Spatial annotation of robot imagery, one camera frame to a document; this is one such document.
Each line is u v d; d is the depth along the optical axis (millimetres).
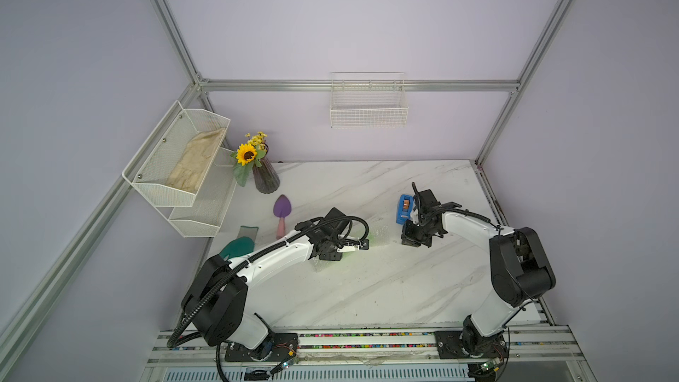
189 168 781
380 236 904
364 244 732
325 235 622
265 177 1042
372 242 907
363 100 955
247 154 905
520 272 471
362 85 907
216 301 420
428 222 699
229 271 451
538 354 748
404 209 1010
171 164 781
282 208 1044
